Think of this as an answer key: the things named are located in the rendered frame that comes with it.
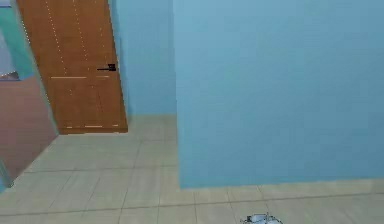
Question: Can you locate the brown wooden room door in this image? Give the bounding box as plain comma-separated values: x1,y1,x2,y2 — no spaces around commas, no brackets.
15,0,129,135

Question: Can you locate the small grey crumpled object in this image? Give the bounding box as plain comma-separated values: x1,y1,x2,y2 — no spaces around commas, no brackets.
240,213,284,224

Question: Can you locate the black door handle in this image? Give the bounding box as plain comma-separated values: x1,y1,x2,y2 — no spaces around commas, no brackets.
96,63,117,72

